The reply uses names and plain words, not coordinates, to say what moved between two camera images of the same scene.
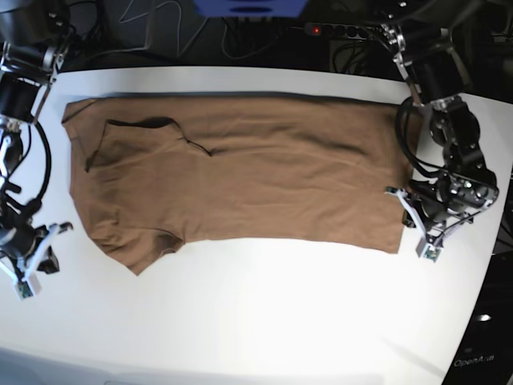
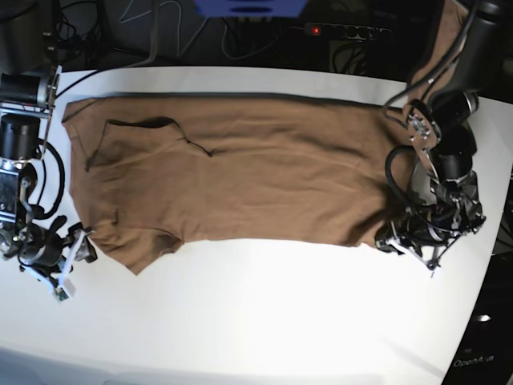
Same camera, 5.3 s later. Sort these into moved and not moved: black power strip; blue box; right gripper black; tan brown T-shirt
Moved: right gripper black
Not moved: blue box; black power strip; tan brown T-shirt
